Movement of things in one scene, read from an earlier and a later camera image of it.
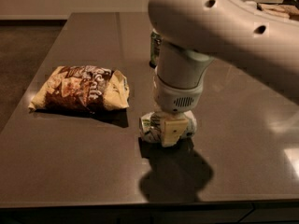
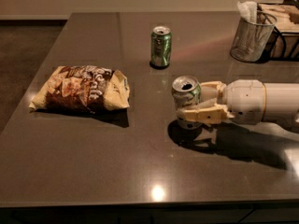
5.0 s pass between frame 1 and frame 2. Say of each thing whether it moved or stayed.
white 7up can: moved
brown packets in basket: stayed
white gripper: moved
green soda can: stayed
